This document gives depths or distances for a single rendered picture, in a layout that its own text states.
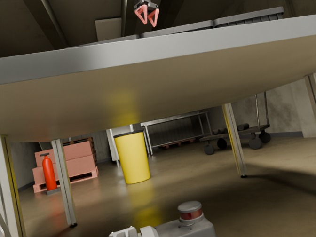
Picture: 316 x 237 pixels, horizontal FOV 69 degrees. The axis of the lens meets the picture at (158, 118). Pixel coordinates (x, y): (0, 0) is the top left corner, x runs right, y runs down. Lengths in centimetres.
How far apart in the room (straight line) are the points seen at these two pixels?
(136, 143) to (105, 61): 252
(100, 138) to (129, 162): 508
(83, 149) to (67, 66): 445
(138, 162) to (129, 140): 29
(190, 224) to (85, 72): 48
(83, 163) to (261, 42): 418
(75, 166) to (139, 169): 183
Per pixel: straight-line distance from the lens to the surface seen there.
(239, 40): 45
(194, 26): 98
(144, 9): 117
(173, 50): 40
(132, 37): 94
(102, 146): 791
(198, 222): 69
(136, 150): 287
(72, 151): 483
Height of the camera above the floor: 54
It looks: 3 degrees up
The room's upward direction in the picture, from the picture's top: 13 degrees counter-clockwise
